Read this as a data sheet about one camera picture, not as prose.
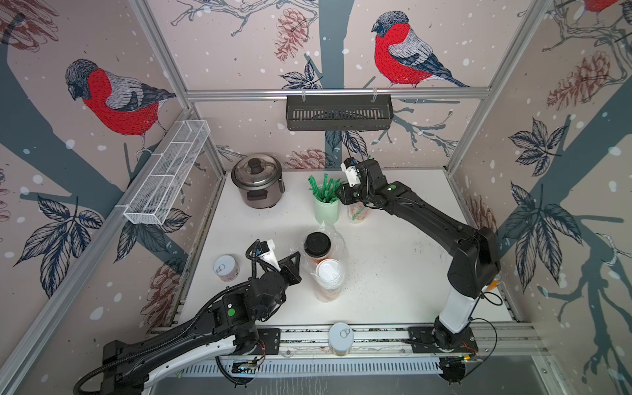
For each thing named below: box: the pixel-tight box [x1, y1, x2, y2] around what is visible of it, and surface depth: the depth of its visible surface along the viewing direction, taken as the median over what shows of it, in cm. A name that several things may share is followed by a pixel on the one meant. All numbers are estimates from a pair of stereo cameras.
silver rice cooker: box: [231, 153, 285, 210], surface depth 97 cm
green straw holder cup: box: [307, 173, 348, 224], surface depth 94 cm
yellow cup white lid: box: [315, 258, 344, 303], surface depth 71 cm
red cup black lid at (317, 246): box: [303, 231, 332, 265], surface depth 77 cm
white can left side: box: [213, 254, 240, 283], surface depth 86 cm
